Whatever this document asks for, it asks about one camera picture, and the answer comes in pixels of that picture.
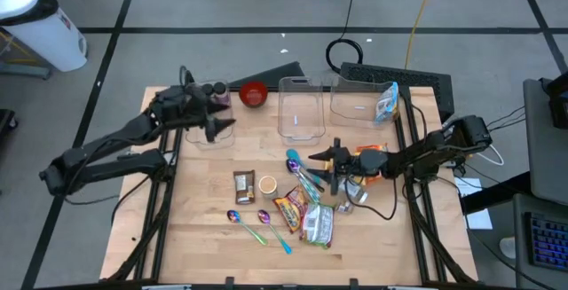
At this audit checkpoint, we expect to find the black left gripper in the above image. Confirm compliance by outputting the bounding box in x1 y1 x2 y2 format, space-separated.
174 82 238 145

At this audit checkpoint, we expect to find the light grey side table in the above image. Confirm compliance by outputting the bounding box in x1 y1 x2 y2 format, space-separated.
522 78 568 208

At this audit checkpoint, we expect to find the long black floor cable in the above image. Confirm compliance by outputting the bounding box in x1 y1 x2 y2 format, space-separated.
461 218 549 290

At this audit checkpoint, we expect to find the red bowl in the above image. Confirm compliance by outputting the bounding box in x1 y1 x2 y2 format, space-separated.
238 81 270 108

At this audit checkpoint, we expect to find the yellow hanging cable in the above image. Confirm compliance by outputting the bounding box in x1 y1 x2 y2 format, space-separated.
403 0 438 70

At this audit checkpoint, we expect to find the white green ramen packet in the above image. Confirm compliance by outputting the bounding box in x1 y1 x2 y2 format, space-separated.
299 202 335 250

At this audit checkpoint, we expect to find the iridescent spoon green handle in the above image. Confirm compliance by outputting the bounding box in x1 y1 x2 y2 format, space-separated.
226 209 269 247

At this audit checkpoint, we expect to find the thin black desk cable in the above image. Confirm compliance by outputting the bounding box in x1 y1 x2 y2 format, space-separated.
481 105 527 132

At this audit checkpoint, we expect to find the sesame seasoning jar white label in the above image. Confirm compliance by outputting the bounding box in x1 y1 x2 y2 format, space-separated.
339 178 369 205

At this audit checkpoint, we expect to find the black box device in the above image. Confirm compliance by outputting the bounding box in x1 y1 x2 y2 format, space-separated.
538 70 568 131

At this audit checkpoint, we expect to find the left arm base black cable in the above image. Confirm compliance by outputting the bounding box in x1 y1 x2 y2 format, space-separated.
61 174 152 227

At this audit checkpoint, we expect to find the white paper sheet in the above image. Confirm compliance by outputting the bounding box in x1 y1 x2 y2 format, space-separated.
453 176 494 231

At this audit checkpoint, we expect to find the backlit black keyboard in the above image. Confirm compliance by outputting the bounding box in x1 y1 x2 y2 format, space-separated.
525 211 568 274

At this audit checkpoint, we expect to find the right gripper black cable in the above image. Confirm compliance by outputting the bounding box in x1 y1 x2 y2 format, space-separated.
343 176 400 222

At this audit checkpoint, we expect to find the black desk leg bar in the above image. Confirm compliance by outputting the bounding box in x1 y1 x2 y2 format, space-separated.
458 170 533 216

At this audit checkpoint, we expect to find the small glass spice jar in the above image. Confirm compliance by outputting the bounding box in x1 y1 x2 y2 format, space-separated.
333 200 355 215

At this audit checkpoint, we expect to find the white cable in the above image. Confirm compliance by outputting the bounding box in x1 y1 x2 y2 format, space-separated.
474 144 506 168

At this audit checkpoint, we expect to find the blue white snack bag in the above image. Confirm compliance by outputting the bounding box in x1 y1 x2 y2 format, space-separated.
374 81 400 126

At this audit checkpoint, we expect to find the brown food packet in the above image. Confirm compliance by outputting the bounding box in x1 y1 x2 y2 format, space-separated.
233 169 256 206

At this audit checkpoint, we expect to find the black caster foot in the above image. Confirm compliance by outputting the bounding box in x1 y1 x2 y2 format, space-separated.
0 108 20 134

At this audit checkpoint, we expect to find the tan lid jar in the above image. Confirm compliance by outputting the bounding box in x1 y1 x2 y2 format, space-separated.
258 175 280 200

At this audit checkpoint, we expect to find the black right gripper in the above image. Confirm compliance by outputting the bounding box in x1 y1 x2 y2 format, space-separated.
305 137 390 196

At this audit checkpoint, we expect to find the grey computer mouse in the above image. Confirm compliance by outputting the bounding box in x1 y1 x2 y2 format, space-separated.
499 235 519 261

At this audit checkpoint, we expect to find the orange ramen packet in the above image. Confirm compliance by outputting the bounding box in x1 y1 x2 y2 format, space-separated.
353 143 391 187

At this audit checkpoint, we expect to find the dark grey desk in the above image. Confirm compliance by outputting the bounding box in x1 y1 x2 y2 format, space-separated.
513 192 568 290

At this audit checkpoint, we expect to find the black coiled cable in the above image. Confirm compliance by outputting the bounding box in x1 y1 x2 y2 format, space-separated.
324 0 366 75

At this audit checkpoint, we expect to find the wide clear plastic bin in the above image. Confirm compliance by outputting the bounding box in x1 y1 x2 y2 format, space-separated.
328 75 402 130

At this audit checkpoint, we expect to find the black triangular panel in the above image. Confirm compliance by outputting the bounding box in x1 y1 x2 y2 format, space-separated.
227 60 306 90

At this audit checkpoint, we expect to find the teal plastic spoon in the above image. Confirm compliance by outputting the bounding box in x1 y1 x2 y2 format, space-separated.
286 148 320 183

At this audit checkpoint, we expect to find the black aluminium table frame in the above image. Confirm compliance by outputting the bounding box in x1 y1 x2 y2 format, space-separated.
106 70 478 290

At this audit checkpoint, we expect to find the white trash can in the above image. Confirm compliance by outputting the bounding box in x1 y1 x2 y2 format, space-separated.
0 0 90 74

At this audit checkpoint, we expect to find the iridescent spoon blue handle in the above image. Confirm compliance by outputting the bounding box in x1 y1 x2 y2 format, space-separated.
257 209 294 255

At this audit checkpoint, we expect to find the red roast beef ramen packet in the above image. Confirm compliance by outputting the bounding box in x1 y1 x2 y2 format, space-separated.
272 186 310 234

